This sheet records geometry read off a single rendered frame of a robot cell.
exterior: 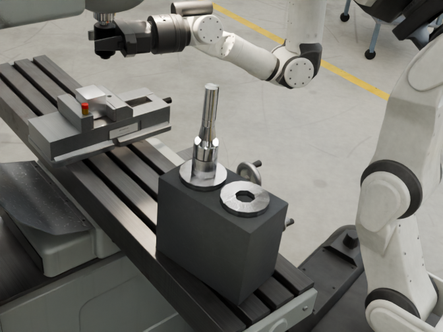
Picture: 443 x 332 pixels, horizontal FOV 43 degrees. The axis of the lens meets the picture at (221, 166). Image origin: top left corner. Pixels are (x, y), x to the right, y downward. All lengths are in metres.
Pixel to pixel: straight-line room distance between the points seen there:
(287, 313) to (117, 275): 0.55
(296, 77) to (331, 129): 2.11
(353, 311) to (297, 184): 1.44
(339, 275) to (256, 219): 0.73
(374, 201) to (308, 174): 1.80
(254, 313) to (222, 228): 0.18
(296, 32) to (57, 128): 0.63
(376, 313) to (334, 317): 0.17
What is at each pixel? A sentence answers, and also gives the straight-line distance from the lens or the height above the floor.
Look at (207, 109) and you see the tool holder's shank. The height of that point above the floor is 1.27.
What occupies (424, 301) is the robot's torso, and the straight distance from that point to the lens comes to 1.52.
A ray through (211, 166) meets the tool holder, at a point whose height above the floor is 1.15.
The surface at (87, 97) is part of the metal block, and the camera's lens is 1.42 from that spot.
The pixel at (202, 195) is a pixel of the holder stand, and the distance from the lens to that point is 1.03.
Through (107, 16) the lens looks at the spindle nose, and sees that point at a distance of 1.27.
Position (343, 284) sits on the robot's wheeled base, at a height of 0.59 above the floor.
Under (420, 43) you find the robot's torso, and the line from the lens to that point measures 1.21.
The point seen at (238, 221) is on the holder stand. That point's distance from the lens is 0.99.
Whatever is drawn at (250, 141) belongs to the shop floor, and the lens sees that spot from 3.27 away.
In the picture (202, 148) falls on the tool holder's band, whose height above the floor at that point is 1.19.
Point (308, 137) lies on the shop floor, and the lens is 3.40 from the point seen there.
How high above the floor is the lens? 1.76
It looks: 35 degrees down
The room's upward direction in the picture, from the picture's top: 7 degrees clockwise
